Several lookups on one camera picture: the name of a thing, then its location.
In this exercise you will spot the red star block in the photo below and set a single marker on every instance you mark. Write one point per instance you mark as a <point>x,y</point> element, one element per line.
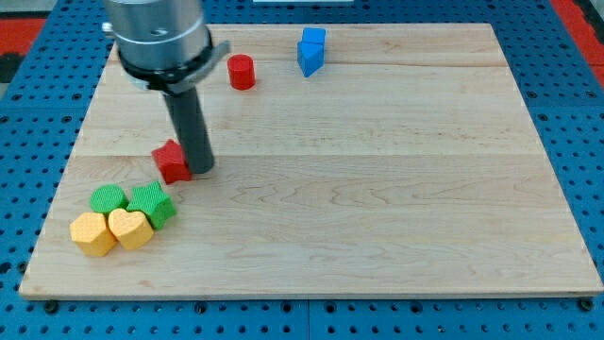
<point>171,163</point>

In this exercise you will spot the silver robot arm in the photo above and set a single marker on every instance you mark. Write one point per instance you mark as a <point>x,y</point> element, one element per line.
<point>163,45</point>

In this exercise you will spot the green star block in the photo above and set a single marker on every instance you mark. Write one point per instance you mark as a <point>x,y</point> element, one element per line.
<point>156,205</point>

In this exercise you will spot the wooden board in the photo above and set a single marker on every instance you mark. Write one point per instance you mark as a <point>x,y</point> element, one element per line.
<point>408,166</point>

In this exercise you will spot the blue triangle block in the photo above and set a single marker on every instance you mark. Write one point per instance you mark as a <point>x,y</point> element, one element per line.
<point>310,57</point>

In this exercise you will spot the red cylinder block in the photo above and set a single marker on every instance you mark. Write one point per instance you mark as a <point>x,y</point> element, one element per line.
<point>241,72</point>

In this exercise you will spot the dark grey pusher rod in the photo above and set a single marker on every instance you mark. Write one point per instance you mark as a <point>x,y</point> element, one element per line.
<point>191,130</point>

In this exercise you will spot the blue cube block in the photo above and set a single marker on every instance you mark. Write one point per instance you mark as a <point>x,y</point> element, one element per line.
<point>315,35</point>

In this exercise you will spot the yellow heart block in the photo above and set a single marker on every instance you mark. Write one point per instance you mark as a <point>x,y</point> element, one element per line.
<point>131,229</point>

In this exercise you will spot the green cylinder block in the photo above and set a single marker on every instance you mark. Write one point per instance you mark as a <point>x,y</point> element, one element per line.
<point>107,198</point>

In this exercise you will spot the yellow pentagon block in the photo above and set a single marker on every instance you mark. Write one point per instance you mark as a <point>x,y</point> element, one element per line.
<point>90,232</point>

